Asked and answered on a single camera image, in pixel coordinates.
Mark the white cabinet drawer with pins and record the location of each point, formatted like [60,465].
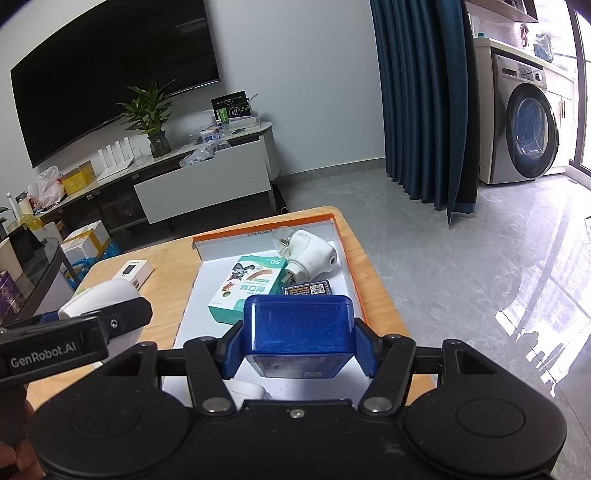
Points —
[203,184]

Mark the white rounded object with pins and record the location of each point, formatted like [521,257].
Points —
[249,392]

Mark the white laundry cabinet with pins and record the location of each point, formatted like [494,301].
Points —
[563,124]

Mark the teal and white bandage box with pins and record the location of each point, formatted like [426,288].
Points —
[249,286]

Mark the blue plastic bag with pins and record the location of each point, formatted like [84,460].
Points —
[106,256]

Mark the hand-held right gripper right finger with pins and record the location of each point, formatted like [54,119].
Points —
[364,350]

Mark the white charger box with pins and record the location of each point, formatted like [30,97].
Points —
[134,272]

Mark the laundry counter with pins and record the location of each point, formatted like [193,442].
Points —
[512,48]

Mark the person's left hand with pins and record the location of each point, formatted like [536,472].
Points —
[11,461]

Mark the clear plastic organizer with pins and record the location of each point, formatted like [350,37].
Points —
[212,134]

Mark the silver washing machine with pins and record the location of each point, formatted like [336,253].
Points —
[531,131]

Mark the black roll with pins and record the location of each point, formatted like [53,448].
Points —
[282,203]

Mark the blue plastic box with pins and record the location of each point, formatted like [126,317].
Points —
[300,327]

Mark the purple tissue box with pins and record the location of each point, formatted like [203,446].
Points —
[8,297]

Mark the white plug-in device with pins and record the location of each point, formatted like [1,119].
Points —
[314,258]

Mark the yellow box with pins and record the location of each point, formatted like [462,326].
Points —
[78,181]

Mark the light blue bag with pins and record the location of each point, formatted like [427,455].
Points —
[544,46]

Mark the round glass side table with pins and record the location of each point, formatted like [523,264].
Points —
[37,277]

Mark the television cabinet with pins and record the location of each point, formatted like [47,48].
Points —
[268,147]

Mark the orange and white box tray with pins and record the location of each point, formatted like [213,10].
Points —
[198,332]

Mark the white carton with yellow tape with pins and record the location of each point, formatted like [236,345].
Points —
[92,233]
[78,251]

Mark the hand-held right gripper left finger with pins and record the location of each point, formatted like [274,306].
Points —
[233,350]

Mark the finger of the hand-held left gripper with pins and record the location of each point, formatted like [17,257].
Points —
[124,316]
[48,317]

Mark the white router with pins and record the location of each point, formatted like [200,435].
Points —
[115,168]

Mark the dark blue curtain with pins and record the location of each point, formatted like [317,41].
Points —
[415,106]

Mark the green plant in glass vase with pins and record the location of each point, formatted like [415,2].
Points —
[159,145]

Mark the black and green box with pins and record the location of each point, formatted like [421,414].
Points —
[231,108]

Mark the white and red plastic bag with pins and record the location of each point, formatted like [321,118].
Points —
[46,187]

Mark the white rounded plastic device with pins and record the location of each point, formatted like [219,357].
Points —
[106,293]

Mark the clear plastic bags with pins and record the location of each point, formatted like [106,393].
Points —
[198,157]

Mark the wall shelf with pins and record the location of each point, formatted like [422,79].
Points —
[498,7]

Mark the black wall television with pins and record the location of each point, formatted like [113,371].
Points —
[115,69]

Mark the black box with orange label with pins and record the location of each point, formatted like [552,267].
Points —
[307,289]

